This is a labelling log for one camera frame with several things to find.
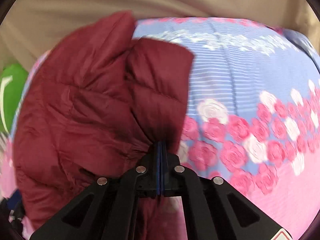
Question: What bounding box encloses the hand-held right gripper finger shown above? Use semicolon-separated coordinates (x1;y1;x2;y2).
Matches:
160;141;295;240
29;141;160;240

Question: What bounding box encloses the dark red puffer jacket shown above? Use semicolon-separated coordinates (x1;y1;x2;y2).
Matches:
11;10;195;240

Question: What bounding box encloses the floral pink and blue bedsheet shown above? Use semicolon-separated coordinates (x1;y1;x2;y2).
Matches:
0;17;320;240

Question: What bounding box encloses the green bag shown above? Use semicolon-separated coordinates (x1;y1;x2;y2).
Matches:
0;63;29;135

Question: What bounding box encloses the beige curtain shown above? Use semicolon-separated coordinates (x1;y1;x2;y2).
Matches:
0;0;320;73

